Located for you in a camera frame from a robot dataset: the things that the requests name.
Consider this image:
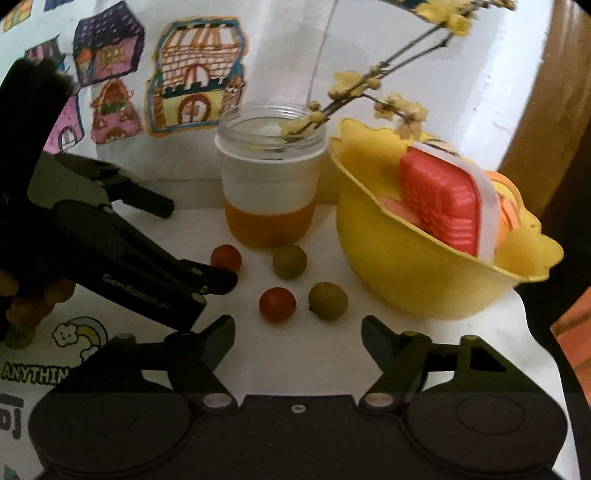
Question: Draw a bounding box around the red cherry tomato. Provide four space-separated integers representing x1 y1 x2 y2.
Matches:
209 244 242 273
259 287 297 324

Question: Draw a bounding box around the olive green small fruit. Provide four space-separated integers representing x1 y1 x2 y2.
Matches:
273 245 308 280

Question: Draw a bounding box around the left hand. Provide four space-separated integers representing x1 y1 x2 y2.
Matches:
1 272 76 350

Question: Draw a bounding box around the yellow plastic bowl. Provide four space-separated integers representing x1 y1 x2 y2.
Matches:
331 118 564 320

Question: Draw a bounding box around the white printed table cloth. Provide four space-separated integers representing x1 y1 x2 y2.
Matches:
1 206 567 479

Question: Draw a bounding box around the houses drawing paper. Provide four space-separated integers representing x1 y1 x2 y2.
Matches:
1 1 335 181

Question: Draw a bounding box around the red plastic toy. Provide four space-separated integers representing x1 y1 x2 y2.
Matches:
378 142 500 263

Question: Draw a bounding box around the lady in orange dress poster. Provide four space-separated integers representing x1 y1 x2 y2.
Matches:
551 289 591 403

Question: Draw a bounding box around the orange plastic toy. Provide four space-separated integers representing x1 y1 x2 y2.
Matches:
486 171 524 246

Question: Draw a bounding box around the white orange glass jar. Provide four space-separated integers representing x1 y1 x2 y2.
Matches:
214 102 327 249

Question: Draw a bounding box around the yellow flower branch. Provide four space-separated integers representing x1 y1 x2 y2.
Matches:
280 1 517 143

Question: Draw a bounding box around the brown wooden door frame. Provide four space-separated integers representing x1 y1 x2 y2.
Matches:
501 1 590 217

